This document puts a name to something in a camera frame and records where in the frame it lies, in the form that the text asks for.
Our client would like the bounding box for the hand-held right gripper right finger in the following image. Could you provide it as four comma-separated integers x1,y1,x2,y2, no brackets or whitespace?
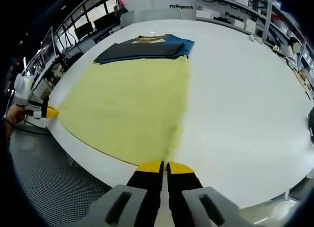
166,161,242,227

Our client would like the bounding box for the white office chair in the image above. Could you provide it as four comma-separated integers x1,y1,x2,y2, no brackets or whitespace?
120,10,136,25

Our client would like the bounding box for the large display screen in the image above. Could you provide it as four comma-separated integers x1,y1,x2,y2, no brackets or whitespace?
40,28,56,60

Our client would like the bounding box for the black computer monitor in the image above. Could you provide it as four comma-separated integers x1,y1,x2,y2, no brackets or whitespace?
75,22,94,39
93,15,121,33

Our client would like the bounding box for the black device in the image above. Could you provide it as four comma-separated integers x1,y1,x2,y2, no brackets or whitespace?
306,114,314,142

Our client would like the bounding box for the hanging pink grey bag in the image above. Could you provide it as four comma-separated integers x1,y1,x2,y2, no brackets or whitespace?
114,0,129,17

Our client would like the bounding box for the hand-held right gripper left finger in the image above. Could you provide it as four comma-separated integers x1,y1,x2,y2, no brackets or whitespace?
89,160,164,227

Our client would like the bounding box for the yellow blue grey garment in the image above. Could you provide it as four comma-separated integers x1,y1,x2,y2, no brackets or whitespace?
58,33,196,168

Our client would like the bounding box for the metal storage shelf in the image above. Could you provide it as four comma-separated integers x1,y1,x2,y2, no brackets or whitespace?
196,0,314,56

